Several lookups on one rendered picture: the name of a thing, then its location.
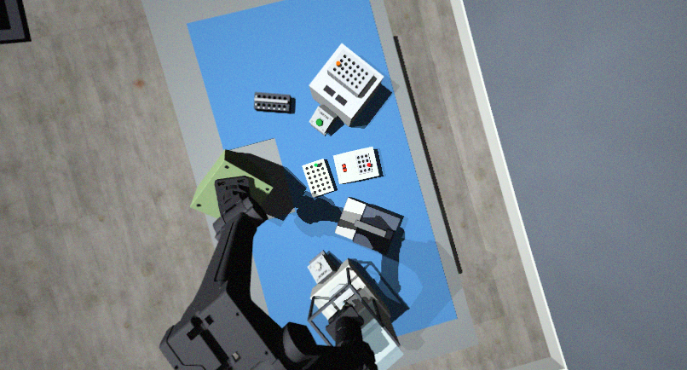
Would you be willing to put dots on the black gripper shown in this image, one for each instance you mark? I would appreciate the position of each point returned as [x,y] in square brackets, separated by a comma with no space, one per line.
[343,318]

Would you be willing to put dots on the blue bench mat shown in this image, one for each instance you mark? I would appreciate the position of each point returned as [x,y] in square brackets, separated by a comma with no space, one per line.
[280,48]

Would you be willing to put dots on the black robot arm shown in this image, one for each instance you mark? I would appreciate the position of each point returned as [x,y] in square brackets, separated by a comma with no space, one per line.
[237,324]

